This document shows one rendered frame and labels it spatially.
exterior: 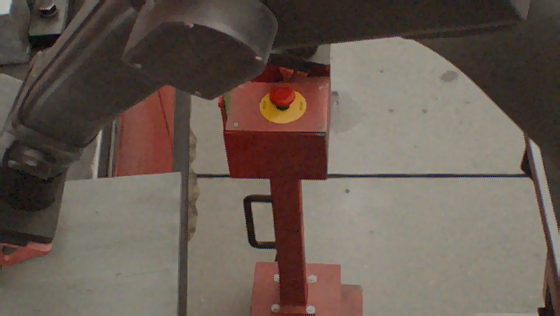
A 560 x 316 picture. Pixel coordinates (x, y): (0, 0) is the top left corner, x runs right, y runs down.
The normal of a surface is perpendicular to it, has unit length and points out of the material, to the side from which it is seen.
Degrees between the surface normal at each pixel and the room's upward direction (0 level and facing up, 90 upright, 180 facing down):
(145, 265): 0
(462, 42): 125
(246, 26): 53
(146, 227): 0
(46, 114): 103
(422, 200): 0
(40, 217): 28
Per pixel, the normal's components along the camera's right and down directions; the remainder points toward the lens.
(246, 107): -0.05, -0.64
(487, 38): -0.08, 0.99
